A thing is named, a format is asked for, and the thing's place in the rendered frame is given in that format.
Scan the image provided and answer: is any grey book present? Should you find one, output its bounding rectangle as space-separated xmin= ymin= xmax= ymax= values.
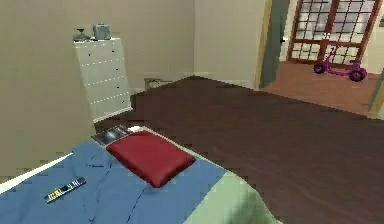
xmin=91 ymin=125 xmax=135 ymax=147

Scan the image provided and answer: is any purple toy scooter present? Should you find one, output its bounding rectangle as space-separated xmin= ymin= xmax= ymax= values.
xmin=312 ymin=46 xmax=368 ymax=83

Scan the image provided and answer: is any grey box alarm clock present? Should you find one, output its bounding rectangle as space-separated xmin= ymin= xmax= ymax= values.
xmin=92 ymin=23 xmax=112 ymax=41

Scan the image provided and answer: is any red framed window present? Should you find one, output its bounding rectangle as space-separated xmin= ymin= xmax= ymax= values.
xmin=287 ymin=0 xmax=382 ymax=65

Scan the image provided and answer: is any red pillow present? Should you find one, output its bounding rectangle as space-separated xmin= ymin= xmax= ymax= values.
xmin=105 ymin=130 xmax=197 ymax=189

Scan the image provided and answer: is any black remote control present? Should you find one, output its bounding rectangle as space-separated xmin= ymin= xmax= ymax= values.
xmin=43 ymin=176 xmax=87 ymax=204

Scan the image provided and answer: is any white chest of drawers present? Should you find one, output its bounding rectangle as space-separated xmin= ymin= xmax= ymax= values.
xmin=73 ymin=37 xmax=133 ymax=124

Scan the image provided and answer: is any blue and green bed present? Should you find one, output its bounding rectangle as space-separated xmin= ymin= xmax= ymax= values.
xmin=0 ymin=125 xmax=284 ymax=224

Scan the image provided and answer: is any grey green room door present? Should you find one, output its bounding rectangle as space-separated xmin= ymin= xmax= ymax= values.
xmin=259 ymin=0 xmax=291 ymax=90

